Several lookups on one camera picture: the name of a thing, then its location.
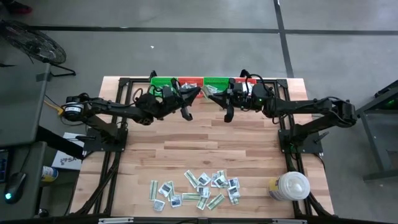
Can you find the white and yellow can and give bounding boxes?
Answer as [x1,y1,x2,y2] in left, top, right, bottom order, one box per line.
[41,166,59,183]

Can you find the white printed cardboard box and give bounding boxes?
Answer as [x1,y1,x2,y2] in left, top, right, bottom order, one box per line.
[51,132,85,171]

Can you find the grey desk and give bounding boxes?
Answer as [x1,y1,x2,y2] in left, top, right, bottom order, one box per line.
[0,63,52,220]

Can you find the green plastic basket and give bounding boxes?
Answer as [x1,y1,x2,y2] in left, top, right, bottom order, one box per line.
[203,77,231,94]
[150,77,178,96]

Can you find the black keyboard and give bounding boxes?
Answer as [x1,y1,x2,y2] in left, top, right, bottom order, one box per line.
[0,149,9,185]

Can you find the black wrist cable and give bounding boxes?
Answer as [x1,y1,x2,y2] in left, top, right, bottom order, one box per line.
[132,77,183,105]
[239,70,276,94]

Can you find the yellow wipes canister white lid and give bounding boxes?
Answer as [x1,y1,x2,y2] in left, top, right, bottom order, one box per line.
[267,171,311,202]

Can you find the black floor fan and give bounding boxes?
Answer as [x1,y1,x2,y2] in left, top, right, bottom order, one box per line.
[0,18,76,78]

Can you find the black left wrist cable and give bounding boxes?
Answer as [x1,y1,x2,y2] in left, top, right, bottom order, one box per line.
[132,77,183,105]

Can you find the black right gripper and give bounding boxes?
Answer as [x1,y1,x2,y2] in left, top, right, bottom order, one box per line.
[208,81,271,110]

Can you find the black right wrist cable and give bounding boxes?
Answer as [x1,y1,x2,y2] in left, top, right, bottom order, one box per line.
[239,70,276,94]

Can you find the black metal stand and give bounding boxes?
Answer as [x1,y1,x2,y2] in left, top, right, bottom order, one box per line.
[356,79,398,181]

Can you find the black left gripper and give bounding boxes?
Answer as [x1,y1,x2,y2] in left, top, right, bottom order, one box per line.
[155,85,202,119]

